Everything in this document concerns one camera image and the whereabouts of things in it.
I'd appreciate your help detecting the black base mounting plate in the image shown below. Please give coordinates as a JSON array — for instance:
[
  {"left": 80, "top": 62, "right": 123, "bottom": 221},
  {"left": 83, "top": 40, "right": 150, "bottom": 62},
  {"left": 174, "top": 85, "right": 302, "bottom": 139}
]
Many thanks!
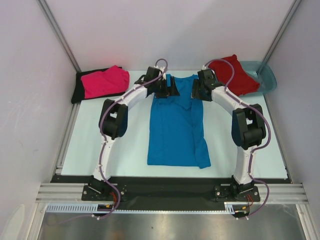
[{"left": 50, "top": 174, "right": 291, "bottom": 211}]

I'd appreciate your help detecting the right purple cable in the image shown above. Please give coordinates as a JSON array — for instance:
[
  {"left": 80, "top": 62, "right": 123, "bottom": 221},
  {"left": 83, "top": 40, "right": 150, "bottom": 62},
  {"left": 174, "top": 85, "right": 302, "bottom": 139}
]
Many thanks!
[{"left": 201, "top": 58, "right": 273, "bottom": 221}]

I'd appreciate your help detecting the left aluminium corner post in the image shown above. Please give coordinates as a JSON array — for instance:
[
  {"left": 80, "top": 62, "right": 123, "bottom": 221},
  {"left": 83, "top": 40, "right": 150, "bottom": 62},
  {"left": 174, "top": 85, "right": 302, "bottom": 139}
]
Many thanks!
[{"left": 36, "top": 0, "right": 81, "bottom": 73}]

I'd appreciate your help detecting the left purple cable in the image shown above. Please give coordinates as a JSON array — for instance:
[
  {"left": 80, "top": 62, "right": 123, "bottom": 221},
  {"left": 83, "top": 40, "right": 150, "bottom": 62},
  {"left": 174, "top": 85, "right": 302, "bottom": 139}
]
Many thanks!
[{"left": 98, "top": 58, "right": 169, "bottom": 222}]

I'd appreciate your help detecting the purple cable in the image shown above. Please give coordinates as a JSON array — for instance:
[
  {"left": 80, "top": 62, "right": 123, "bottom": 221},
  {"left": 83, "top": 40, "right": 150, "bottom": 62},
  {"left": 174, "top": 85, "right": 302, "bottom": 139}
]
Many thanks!
[
  {"left": 201, "top": 58, "right": 273, "bottom": 221},
  {"left": 98, "top": 58, "right": 169, "bottom": 222}
]

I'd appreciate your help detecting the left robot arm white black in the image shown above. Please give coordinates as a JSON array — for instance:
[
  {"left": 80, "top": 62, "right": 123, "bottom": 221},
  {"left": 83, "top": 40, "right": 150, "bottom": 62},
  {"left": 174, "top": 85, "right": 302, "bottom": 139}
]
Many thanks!
[{"left": 88, "top": 65, "right": 180, "bottom": 200}]

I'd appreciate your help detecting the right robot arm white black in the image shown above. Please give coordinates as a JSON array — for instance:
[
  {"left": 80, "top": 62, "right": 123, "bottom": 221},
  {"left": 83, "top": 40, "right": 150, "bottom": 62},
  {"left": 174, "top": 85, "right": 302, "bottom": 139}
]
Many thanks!
[{"left": 191, "top": 68, "right": 267, "bottom": 201}]

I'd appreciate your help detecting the right aluminium corner post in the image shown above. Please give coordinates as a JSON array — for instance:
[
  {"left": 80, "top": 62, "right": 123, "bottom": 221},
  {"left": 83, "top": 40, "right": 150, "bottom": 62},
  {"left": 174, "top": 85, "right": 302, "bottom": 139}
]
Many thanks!
[{"left": 262, "top": 0, "right": 304, "bottom": 65}]

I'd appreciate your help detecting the aluminium corner post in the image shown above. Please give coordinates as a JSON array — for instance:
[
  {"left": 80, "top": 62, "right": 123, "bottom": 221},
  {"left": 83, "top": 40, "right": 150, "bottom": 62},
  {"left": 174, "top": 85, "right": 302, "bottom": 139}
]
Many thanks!
[
  {"left": 36, "top": 0, "right": 81, "bottom": 73},
  {"left": 262, "top": 0, "right": 304, "bottom": 65}
]

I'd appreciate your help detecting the blue t shirt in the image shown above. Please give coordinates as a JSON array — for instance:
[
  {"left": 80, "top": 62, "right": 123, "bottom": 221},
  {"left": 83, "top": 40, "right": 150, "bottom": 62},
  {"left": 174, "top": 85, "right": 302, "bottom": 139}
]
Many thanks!
[{"left": 147, "top": 74, "right": 211, "bottom": 169}]

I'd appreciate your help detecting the red t shirt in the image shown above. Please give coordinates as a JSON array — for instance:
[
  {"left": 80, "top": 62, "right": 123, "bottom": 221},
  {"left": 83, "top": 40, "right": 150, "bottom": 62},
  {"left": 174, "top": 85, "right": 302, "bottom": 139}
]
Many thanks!
[{"left": 208, "top": 54, "right": 260, "bottom": 96}]

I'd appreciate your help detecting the teal plastic basin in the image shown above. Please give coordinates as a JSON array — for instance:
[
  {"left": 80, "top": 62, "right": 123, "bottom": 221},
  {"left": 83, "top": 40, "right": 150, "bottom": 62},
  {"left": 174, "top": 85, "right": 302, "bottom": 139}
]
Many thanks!
[{"left": 240, "top": 61, "right": 277, "bottom": 96}]

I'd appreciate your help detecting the pink folded t shirt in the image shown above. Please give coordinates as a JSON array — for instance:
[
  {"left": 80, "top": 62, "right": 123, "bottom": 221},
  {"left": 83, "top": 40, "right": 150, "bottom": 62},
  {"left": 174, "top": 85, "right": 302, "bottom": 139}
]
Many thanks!
[{"left": 80, "top": 65, "right": 130, "bottom": 100}]

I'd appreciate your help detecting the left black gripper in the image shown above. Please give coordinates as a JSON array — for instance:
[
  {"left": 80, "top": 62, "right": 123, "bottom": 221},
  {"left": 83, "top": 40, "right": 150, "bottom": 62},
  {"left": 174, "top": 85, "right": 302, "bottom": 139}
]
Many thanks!
[{"left": 152, "top": 76, "right": 179, "bottom": 99}]

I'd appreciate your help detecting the white slotted cable duct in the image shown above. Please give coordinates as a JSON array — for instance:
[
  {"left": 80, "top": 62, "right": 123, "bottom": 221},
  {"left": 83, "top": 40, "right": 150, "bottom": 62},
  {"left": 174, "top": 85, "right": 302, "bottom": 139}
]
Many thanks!
[{"left": 46, "top": 203, "right": 248, "bottom": 215}]

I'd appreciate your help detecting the black folded t shirt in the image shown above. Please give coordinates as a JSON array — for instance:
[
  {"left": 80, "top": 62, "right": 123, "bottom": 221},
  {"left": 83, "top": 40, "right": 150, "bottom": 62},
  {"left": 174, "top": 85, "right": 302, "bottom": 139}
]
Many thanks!
[{"left": 71, "top": 67, "right": 125, "bottom": 104}]

